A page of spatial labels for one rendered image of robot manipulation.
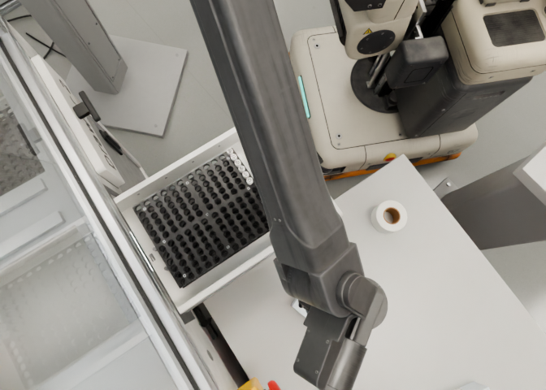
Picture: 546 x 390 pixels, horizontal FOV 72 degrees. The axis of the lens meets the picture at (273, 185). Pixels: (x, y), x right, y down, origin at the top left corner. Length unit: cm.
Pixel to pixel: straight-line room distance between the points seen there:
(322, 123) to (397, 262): 73
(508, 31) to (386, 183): 51
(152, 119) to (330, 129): 80
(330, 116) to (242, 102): 119
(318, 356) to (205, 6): 34
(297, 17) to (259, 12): 176
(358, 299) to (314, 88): 122
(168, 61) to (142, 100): 23
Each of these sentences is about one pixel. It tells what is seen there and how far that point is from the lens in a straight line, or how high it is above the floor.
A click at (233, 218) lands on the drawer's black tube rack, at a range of 71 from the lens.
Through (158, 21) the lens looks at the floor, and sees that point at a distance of 210.
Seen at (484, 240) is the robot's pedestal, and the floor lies 31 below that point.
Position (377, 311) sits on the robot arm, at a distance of 44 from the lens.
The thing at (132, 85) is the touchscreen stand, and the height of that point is 4.
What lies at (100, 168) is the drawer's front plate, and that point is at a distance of 76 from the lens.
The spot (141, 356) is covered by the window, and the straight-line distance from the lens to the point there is 50.
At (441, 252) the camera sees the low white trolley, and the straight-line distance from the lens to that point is 94.
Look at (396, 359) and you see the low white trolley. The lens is 90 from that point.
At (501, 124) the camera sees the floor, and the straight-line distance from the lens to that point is 211.
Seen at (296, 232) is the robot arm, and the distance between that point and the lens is 34.
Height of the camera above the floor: 160
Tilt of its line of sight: 75 degrees down
